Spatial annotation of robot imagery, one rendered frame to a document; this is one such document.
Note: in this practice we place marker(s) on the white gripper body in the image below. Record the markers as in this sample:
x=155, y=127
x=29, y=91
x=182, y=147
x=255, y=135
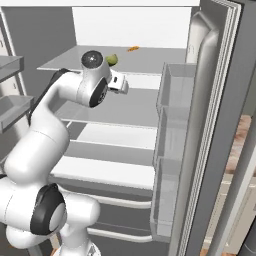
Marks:
x=124, y=87

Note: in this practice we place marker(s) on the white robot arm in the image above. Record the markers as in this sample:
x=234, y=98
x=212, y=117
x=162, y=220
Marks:
x=36, y=146

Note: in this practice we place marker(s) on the grey fridge shelf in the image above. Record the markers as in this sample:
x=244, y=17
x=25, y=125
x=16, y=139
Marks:
x=110, y=170
x=133, y=106
x=146, y=60

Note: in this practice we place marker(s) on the yellow-green lemon wedge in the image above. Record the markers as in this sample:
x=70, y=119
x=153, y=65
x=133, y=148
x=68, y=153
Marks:
x=112, y=59

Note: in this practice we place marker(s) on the grey fridge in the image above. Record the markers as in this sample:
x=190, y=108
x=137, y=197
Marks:
x=50, y=30

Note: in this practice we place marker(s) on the grey fridge drawer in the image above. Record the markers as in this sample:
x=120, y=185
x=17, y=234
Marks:
x=126, y=218
x=110, y=191

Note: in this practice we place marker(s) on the grey fridge door with bins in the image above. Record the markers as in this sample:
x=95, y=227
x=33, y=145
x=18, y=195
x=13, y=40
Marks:
x=230, y=83
x=4, y=50

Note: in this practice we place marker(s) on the small orange food piece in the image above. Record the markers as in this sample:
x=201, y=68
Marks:
x=133, y=49

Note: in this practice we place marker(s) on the clear door bin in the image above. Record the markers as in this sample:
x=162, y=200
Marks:
x=176, y=83
x=166, y=200
x=173, y=133

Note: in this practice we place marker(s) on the grey door bin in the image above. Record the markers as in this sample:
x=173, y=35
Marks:
x=8, y=66
x=13, y=110

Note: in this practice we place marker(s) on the dark grey round object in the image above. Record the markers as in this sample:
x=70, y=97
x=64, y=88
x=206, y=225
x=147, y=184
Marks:
x=250, y=240

